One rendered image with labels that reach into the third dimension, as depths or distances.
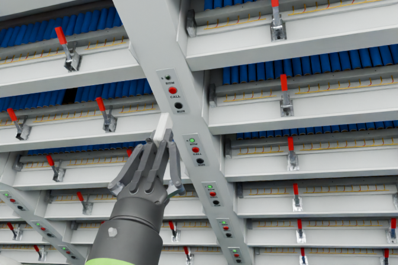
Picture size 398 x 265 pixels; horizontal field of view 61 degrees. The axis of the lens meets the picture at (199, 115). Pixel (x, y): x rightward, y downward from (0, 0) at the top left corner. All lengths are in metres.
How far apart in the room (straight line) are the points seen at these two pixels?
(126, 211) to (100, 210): 0.76
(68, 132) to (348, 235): 0.90
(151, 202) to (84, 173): 0.62
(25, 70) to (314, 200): 0.84
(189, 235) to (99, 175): 0.41
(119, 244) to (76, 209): 0.85
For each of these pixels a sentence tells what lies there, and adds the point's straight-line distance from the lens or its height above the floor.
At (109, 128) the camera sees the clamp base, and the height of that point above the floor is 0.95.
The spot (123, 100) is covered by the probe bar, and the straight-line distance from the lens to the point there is 0.87.
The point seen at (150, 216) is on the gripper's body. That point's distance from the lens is 0.49.
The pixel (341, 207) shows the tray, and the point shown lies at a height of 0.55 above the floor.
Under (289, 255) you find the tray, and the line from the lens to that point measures 1.39.
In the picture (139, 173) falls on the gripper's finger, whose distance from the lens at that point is 0.55.
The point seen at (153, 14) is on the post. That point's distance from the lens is 0.63.
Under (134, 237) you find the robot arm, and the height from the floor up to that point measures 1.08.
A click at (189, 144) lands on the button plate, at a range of 0.82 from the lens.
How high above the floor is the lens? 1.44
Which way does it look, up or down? 40 degrees down
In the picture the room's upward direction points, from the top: 19 degrees counter-clockwise
